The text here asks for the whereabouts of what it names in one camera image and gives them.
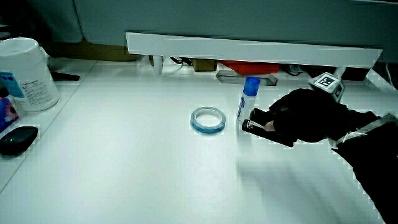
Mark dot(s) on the person's right hand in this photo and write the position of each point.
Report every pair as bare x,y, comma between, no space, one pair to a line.
311,115

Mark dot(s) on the black stapler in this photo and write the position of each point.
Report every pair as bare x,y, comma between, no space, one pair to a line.
258,124

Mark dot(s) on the person's right forearm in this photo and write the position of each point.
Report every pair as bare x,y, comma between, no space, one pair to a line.
376,161

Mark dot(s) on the blue capped glue stick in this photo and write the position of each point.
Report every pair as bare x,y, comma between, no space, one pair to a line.
247,101

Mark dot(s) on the red box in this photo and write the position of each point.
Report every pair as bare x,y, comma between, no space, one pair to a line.
252,67

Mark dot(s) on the white desk shelf riser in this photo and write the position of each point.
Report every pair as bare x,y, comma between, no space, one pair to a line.
248,49

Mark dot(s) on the silver metal tray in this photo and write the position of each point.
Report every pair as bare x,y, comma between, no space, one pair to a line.
225,77

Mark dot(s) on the blue tape roll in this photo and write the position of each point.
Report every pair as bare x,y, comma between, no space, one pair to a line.
199,126

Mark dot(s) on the small brown cardboard box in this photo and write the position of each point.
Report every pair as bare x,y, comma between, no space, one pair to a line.
203,64

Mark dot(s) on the large grey padded panel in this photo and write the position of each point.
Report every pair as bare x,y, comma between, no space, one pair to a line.
217,17

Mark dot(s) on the large brown cardboard box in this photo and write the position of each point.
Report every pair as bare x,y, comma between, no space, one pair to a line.
90,51

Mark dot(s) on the small grey padded panel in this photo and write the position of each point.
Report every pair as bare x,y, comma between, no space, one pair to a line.
53,18

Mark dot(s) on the white wipes canister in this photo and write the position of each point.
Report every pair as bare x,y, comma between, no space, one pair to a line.
26,71

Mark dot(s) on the black computer mouse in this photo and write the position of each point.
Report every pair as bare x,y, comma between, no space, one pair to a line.
17,140

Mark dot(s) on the flower print tissue pack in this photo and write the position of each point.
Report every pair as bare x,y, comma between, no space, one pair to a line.
7,113

